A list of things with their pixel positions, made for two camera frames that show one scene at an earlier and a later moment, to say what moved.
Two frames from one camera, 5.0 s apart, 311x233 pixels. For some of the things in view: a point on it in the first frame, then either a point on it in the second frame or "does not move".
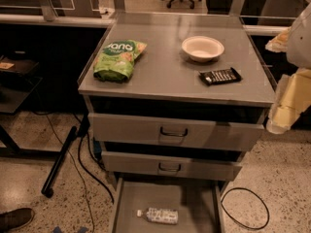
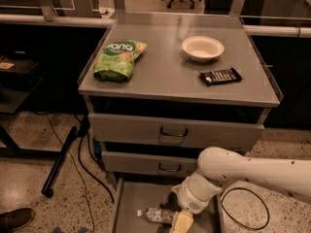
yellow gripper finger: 293,97 -> 182,222
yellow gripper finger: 279,44 -> 177,188
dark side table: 17,82 does not move
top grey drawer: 148,130 does not move
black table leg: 49,188 does not move
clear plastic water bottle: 160,216 does not move
